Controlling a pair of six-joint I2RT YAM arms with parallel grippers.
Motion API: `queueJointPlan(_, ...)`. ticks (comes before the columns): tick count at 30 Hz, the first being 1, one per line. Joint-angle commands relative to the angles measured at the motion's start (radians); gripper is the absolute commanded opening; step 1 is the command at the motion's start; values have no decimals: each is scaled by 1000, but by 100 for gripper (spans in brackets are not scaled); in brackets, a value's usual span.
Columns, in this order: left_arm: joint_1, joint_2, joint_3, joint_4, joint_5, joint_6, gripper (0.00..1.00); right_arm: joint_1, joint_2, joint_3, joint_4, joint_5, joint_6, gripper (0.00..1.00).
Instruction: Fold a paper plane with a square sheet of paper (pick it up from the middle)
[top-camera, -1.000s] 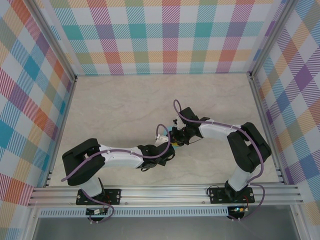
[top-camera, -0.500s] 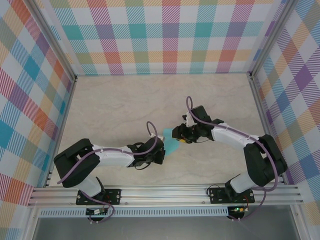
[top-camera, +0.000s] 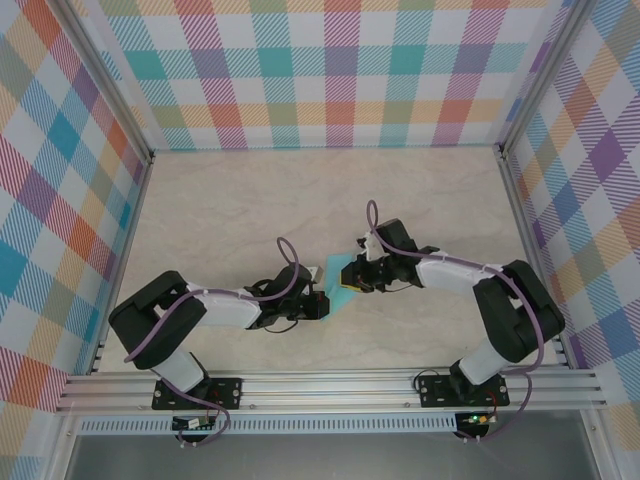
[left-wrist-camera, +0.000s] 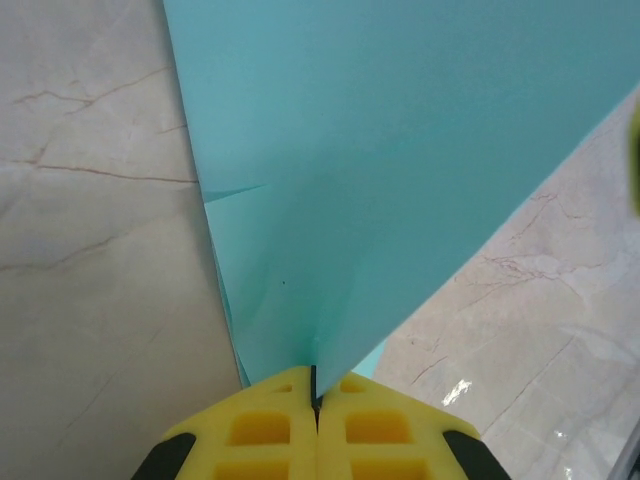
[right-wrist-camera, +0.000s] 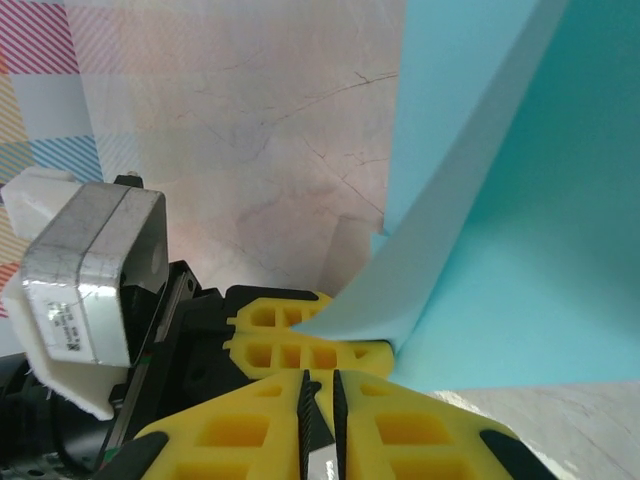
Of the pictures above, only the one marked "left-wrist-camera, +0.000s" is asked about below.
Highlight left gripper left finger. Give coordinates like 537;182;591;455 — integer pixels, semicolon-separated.
133;364;321;480

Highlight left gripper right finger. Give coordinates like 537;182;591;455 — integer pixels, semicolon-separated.
317;370;512;480

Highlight teal paper sheet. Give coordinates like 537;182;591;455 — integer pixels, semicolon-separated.
160;0;640;396

